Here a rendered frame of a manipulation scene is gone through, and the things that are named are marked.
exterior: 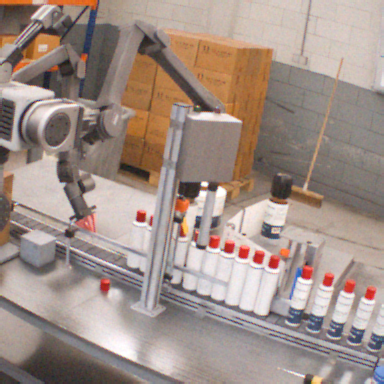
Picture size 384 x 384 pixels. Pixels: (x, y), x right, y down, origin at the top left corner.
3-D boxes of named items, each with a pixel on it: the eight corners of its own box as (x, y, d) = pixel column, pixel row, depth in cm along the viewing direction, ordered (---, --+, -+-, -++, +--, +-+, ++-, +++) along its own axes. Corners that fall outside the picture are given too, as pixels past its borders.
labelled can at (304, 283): (301, 322, 210) (318, 267, 203) (296, 329, 205) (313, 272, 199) (287, 318, 212) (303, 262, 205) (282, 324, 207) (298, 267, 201)
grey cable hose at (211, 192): (208, 248, 207) (221, 183, 200) (203, 251, 204) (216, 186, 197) (198, 244, 208) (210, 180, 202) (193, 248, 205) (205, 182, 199)
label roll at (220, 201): (227, 222, 288) (234, 190, 284) (206, 234, 271) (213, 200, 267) (186, 208, 296) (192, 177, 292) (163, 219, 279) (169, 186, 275)
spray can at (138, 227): (143, 265, 233) (151, 210, 227) (138, 270, 228) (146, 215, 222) (129, 261, 234) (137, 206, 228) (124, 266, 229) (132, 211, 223)
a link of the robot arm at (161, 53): (128, 44, 203) (154, 35, 196) (134, 33, 206) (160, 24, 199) (202, 125, 230) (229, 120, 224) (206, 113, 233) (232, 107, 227)
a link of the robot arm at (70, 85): (56, 64, 237) (76, 59, 231) (67, 66, 242) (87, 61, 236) (52, 179, 235) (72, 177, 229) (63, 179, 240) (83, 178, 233)
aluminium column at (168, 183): (157, 308, 215) (193, 105, 195) (151, 312, 211) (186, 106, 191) (145, 303, 217) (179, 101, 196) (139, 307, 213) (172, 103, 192)
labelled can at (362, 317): (361, 342, 201) (380, 287, 195) (358, 348, 197) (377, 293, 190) (348, 337, 203) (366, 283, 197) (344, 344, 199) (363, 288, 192)
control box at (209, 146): (231, 182, 203) (243, 121, 197) (181, 182, 195) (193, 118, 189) (214, 171, 211) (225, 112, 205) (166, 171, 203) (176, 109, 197)
